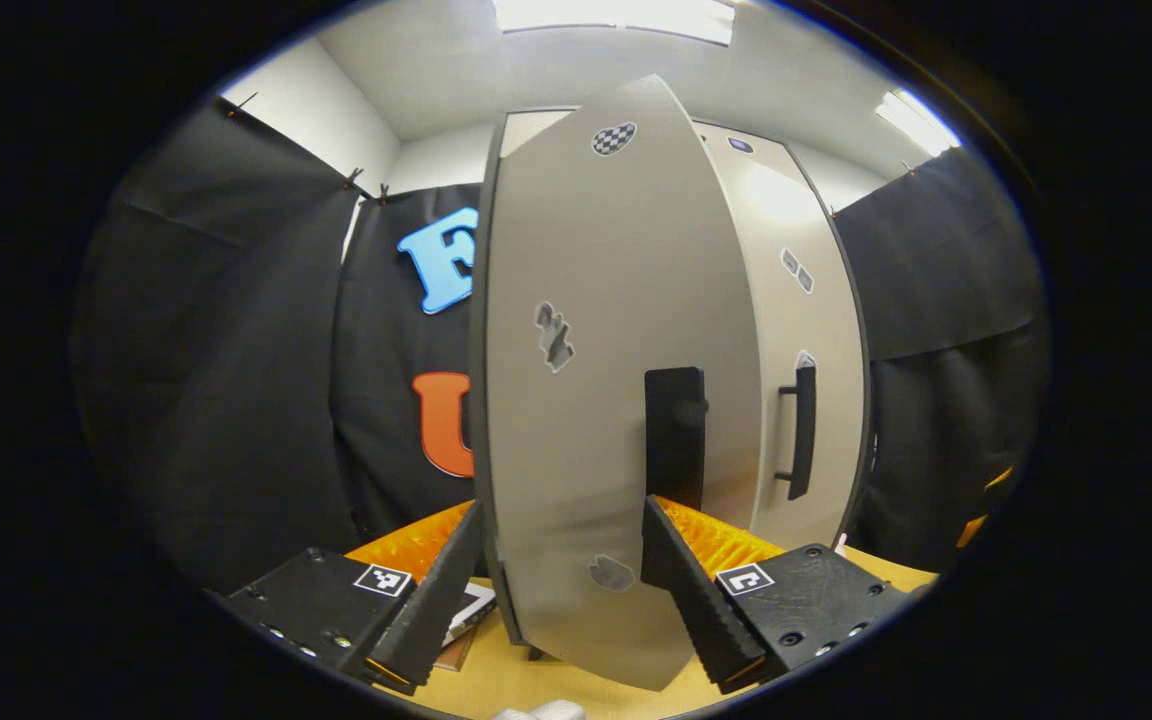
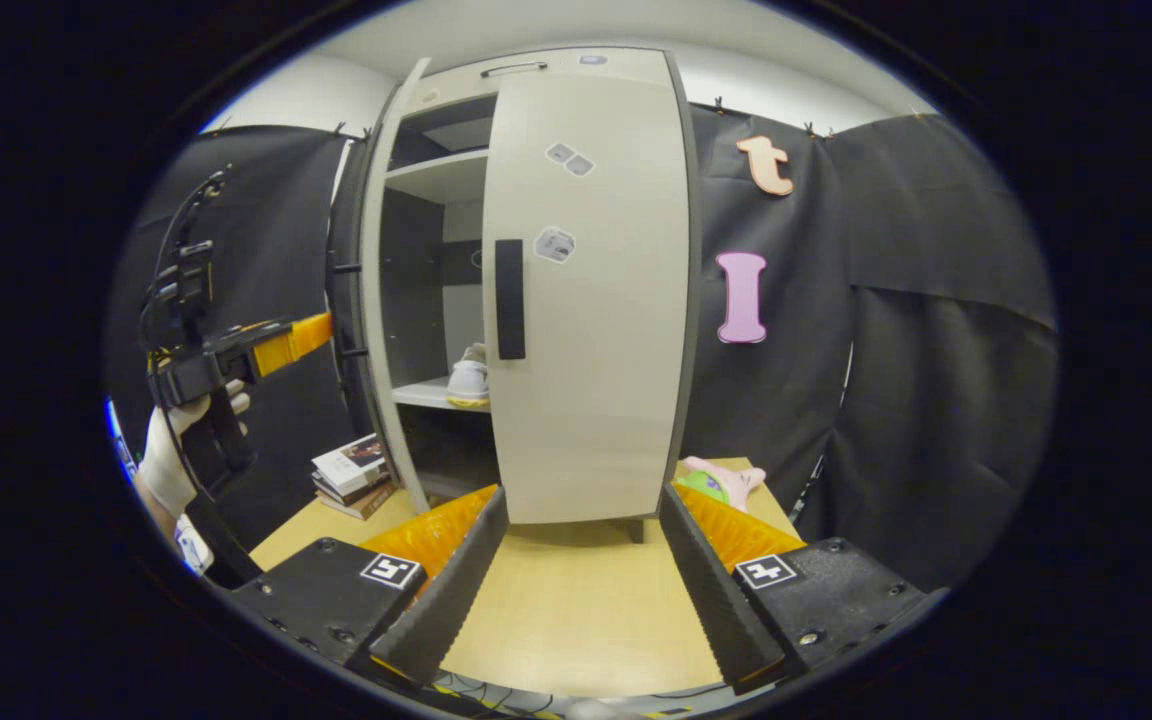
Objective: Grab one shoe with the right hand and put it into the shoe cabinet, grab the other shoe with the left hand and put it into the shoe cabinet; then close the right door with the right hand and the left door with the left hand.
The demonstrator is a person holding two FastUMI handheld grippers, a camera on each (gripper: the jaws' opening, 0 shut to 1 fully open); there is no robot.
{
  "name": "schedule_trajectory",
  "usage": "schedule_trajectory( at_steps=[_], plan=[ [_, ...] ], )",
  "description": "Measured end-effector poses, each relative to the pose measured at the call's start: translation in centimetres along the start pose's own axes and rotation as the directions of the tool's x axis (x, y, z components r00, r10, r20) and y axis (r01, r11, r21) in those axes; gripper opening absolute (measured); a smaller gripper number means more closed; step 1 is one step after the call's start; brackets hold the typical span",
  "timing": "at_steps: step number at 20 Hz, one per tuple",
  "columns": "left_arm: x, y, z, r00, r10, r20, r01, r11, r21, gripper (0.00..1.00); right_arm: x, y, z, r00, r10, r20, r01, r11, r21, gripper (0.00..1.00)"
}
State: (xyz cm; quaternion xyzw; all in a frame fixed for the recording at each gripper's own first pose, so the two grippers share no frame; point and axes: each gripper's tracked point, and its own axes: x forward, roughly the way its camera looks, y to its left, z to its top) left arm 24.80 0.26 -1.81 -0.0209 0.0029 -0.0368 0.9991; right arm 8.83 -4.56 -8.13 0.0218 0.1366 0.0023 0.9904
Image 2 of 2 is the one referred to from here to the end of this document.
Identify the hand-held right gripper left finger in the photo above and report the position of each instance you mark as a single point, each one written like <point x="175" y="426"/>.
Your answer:
<point x="456" y="590"/>

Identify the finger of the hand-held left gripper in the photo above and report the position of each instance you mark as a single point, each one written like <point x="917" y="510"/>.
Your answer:
<point x="296" y="340"/>

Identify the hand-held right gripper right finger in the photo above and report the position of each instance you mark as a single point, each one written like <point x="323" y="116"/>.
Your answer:
<point x="706" y="600"/>

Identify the grey cabinet door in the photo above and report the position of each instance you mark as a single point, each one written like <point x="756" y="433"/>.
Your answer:
<point x="378" y="300"/>
<point x="596" y="400"/>

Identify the white shoe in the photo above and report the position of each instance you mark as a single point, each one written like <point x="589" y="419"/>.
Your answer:
<point x="468" y="385"/>

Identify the grey shoe cabinet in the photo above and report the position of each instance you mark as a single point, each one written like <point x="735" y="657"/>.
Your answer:
<point x="436" y="175"/>

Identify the grey cabinet drawer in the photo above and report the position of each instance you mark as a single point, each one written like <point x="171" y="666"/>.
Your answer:
<point x="456" y="87"/>

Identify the computer monitor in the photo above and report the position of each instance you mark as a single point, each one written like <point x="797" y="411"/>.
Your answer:
<point x="119" y="450"/>

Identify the pink plush toy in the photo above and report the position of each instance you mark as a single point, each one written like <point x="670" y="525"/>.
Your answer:
<point x="741" y="480"/>

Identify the brown cover book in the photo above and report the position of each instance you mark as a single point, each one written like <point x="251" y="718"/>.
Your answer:
<point x="366" y="503"/>

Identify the white cover book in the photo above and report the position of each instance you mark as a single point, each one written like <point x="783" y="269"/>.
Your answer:
<point x="348" y="462"/>

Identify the dark cover book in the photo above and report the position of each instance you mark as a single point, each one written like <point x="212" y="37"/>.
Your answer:
<point x="356" y="490"/>

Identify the white and blue object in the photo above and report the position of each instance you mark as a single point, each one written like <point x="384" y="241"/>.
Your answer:
<point x="194" y="545"/>

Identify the black backdrop cloth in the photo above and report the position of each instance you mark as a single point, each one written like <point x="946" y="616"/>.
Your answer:
<point x="936" y="420"/>

